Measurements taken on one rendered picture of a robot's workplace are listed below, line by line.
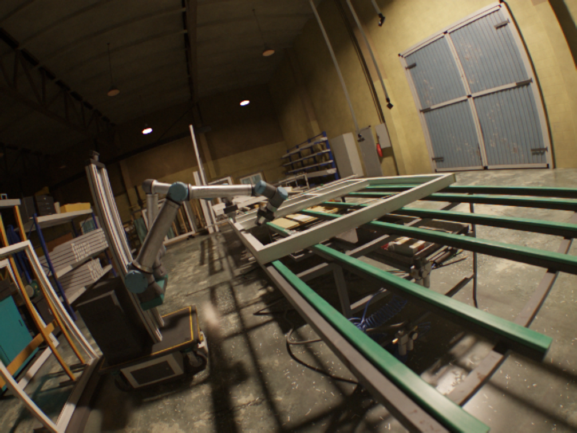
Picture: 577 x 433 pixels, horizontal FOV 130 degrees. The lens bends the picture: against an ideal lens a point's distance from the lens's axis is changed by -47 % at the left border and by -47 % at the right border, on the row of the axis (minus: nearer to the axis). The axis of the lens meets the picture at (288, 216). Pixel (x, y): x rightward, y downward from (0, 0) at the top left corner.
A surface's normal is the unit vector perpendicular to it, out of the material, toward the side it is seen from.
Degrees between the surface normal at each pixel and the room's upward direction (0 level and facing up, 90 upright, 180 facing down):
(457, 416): 0
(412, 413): 0
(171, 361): 90
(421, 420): 0
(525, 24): 90
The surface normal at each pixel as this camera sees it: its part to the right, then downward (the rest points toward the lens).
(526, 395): -0.28, -0.94
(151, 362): 0.38, 0.06
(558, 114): -0.91, 0.32
